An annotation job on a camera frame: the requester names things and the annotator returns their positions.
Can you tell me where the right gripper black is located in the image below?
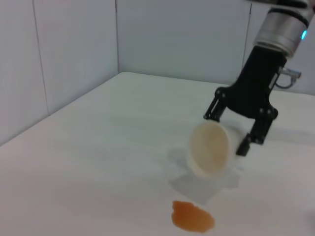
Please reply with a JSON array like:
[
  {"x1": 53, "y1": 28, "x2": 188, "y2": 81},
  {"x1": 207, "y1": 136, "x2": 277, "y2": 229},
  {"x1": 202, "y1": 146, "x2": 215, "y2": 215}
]
[{"x1": 203, "y1": 45, "x2": 279, "y2": 157}]

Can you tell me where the right gripper grey cable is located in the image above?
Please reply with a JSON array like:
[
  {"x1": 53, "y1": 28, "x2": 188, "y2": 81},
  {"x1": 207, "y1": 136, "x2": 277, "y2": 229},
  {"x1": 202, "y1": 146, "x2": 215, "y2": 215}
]
[{"x1": 274, "y1": 73, "x2": 295, "y2": 89}]

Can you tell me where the right gripper silver cable plug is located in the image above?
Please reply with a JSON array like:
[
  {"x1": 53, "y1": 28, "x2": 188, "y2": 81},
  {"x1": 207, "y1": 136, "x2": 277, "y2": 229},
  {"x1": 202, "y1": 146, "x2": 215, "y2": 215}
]
[{"x1": 280, "y1": 67, "x2": 302, "y2": 81}]

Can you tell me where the orange brown liquid stain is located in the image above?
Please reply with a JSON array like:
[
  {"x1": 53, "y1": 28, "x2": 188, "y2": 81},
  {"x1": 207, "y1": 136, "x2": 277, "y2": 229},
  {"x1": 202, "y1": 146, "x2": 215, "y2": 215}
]
[{"x1": 171, "y1": 200, "x2": 216, "y2": 234}]

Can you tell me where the white paper cup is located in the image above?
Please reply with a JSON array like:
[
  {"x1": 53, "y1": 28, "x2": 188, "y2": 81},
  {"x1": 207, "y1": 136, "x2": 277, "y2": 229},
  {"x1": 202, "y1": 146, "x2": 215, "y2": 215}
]
[{"x1": 188, "y1": 121, "x2": 248, "y2": 178}]

